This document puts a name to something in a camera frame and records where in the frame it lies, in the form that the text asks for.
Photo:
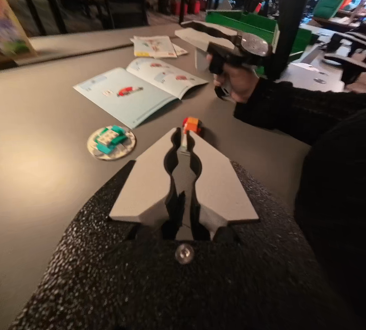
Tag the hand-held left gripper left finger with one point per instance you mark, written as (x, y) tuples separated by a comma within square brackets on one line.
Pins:
[(143, 190)]

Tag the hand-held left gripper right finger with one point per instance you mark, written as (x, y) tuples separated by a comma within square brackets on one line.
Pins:
[(223, 192)]

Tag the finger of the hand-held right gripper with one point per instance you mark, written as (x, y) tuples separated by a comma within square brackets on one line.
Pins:
[(211, 29), (194, 37)]

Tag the teal brick model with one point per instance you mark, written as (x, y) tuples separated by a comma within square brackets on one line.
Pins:
[(110, 138)]

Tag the orange toy brick model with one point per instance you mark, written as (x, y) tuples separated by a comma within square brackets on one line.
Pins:
[(192, 124)]

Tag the person's right hand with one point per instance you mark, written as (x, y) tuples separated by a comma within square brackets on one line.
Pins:
[(243, 82)]

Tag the closed white instruction booklet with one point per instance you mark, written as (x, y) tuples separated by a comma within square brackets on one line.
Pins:
[(181, 49)]

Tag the green plastic bin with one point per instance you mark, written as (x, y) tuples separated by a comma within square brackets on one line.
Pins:
[(246, 21)]

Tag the closed yellow-cornered instruction booklet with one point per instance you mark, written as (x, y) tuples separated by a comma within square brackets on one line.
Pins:
[(151, 47)]

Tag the open pale blue instruction booklet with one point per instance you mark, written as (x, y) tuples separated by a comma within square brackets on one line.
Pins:
[(128, 101)]

